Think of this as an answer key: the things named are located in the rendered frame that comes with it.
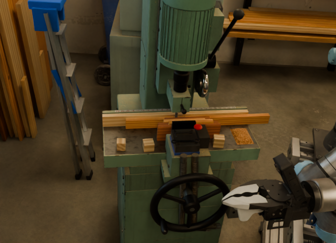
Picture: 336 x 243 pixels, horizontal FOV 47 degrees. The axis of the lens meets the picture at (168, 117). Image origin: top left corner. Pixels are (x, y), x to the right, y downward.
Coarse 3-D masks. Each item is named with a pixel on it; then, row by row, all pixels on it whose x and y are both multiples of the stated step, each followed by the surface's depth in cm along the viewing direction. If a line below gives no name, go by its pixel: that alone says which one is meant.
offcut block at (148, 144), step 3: (147, 138) 146; (150, 138) 146; (144, 141) 144; (147, 141) 144; (150, 141) 145; (153, 141) 145; (144, 144) 143; (147, 144) 143; (150, 144) 143; (153, 144) 143; (144, 147) 143; (147, 147) 144; (150, 147) 144; (153, 147) 144; (144, 150) 144; (147, 150) 144; (150, 150) 145; (153, 150) 145
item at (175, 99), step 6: (168, 84) 153; (168, 90) 154; (186, 90) 150; (168, 96) 154; (174, 96) 145; (180, 96) 146; (186, 96) 146; (174, 102) 146; (180, 102) 147; (186, 102) 147; (174, 108) 148; (180, 108) 148; (186, 108) 149
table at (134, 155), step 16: (112, 128) 155; (144, 128) 156; (224, 128) 160; (112, 144) 147; (128, 144) 147; (160, 144) 149; (224, 144) 151; (240, 144) 152; (256, 144) 153; (112, 160) 143; (128, 160) 144; (144, 160) 146; (160, 160) 147; (224, 160) 152; (176, 176) 140
